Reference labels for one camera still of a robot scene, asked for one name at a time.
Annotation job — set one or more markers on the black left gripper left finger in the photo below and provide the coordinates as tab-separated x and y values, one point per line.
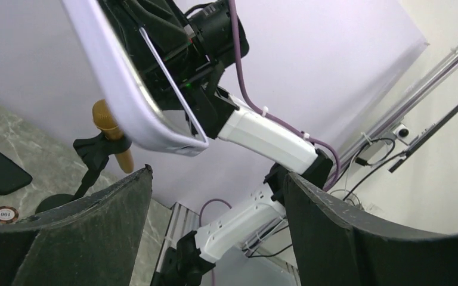
91	241

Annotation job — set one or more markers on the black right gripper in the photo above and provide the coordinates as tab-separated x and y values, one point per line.
166	27

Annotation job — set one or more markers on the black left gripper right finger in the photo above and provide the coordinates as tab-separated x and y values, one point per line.
338	244

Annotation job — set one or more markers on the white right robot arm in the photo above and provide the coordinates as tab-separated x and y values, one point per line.
219	100

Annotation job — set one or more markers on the black microphone stand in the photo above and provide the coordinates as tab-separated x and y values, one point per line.
95	153

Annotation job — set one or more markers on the round poker chip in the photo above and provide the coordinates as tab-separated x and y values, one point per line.
8	214

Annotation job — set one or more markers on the aluminium frame rail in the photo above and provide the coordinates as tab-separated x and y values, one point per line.
413	95

